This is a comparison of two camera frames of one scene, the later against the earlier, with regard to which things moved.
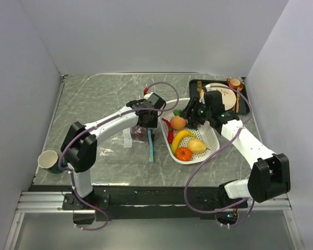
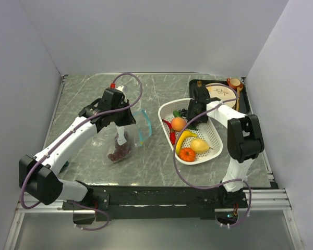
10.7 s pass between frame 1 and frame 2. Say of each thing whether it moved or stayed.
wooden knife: stayed
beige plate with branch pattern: stayed
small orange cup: stayed
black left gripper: moved
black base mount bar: stayed
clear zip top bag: moved
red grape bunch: moved
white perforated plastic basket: stayed
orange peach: stayed
